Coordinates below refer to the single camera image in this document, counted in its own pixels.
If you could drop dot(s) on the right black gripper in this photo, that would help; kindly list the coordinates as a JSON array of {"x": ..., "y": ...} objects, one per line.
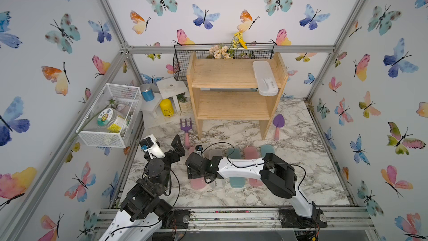
[{"x": 190, "y": 174}]

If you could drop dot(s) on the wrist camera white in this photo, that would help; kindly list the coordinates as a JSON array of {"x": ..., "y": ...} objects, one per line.
[
  {"x": 151, "y": 148},
  {"x": 198, "y": 150}
]

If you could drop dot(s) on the round green lid jar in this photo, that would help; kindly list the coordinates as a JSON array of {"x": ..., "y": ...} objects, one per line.
[{"x": 112, "y": 121}]

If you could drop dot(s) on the cream pot green plant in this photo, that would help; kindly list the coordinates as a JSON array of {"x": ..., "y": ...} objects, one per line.
[{"x": 184, "y": 101}]

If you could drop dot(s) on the pink pencil case top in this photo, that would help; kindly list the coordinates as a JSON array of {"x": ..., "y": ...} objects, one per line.
[{"x": 199, "y": 183}]

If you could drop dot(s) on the white small step stool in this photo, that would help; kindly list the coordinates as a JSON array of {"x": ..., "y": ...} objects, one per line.
[{"x": 168, "y": 89}]

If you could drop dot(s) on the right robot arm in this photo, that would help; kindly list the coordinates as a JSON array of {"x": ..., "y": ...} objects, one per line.
[{"x": 277, "y": 175}]

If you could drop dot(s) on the aluminium front rail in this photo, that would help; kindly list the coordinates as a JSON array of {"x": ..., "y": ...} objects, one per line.
[{"x": 329, "y": 218}]

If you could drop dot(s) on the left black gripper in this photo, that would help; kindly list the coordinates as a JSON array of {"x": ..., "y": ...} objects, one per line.
[{"x": 178, "y": 150}]

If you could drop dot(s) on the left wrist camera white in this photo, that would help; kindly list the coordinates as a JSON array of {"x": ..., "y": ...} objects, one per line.
[{"x": 151, "y": 148}]

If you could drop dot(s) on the white wire mesh basket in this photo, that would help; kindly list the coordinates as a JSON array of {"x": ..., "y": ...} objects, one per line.
[{"x": 126, "y": 100}]

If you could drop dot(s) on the purple pink toy rake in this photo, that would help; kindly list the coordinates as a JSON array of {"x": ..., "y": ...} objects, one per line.
[{"x": 186, "y": 126}]

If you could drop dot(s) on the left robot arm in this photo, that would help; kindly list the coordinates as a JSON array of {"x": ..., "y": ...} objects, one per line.
[{"x": 143, "y": 211}]

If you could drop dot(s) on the teal pencil case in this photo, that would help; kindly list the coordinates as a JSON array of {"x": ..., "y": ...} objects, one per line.
[
  {"x": 236, "y": 182},
  {"x": 267, "y": 149}
]

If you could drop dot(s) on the wooden two-tier shelf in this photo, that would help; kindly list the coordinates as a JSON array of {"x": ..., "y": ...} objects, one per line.
[{"x": 224, "y": 89}]

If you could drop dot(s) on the blue metallic can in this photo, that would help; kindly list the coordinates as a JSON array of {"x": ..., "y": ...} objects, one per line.
[{"x": 147, "y": 92}]

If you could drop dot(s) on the artificial flowers bunch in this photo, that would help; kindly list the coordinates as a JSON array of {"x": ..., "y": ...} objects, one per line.
[{"x": 227, "y": 51}]

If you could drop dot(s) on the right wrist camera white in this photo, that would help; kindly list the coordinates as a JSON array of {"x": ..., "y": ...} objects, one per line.
[{"x": 198, "y": 150}]

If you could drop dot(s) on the pink pencil case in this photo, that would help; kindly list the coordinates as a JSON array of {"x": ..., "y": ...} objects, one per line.
[
  {"x": 199, "y": 183},
  {"x": 252, "y": 153}
]

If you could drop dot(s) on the black wire basket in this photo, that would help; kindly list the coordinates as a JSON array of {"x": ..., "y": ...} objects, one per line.
[{"x": 183, "y": 54}]

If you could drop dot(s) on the purple pink toy shovel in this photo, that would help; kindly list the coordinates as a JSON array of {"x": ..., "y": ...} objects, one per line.
[{"x": 278, "y": 122}]

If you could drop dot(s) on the yellow bottle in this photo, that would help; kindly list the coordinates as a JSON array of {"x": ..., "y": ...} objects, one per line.
[{"x": 167, "y": 108}]

